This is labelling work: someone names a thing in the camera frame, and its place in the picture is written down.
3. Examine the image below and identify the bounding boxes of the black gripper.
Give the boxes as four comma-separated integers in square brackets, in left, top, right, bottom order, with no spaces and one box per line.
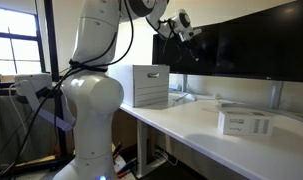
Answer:
[176,35,201,63]

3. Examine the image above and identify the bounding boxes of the small white glasses box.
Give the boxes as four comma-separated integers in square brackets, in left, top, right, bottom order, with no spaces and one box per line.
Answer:
[217,110,276,137]

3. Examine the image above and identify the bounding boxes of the white box device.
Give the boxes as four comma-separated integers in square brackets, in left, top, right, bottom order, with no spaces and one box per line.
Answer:
[13,73,54,98]

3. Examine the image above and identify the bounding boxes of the black computer monitor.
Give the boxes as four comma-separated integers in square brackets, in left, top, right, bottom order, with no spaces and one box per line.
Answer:
[214,0,303,84]
[152,23,223,76]

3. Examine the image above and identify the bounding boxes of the white foam board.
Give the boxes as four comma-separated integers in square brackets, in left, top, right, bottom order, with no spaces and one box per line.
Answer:
[108,63,171,109]

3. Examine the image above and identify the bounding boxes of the brown wooden panel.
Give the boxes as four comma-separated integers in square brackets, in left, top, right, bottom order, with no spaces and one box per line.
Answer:
[110,108,139,152]

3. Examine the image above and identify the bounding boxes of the white table leg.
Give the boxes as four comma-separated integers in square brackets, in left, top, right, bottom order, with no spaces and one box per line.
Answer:
[136,119,166,178]

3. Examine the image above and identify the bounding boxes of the black vertical stand pole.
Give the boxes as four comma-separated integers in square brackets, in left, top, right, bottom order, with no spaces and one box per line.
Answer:
[43,0,68,158]

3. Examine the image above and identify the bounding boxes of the grey fabric panel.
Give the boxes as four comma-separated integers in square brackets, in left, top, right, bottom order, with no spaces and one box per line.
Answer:
[0,95,59,168]

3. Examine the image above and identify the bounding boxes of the silver monitor post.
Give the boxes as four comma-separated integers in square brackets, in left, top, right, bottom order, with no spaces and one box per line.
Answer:
[269,81,286,110]
[181,73,189,93]

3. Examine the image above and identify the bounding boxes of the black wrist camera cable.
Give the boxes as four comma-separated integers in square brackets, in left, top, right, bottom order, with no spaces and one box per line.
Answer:
[156,17,179,56]

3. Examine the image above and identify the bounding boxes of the white table cable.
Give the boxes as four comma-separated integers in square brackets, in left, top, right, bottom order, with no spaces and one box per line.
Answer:
[171,92,222,105]

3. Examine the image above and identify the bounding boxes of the white hanging cable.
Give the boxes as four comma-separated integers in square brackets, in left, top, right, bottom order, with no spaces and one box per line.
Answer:
[152,147,179,168]

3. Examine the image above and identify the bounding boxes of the black cable strap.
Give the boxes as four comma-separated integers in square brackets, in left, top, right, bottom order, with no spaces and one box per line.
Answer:
[68,59,109,73]

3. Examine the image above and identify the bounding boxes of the red handled tools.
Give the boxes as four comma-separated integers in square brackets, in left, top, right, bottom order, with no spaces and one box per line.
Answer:
[111,142,139,178]

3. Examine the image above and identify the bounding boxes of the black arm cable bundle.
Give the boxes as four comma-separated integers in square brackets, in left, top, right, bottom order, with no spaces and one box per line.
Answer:
[0,0,136,180]

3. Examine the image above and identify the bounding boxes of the window with dark frame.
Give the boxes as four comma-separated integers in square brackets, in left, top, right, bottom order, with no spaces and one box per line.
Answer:
[0,5,47,83]

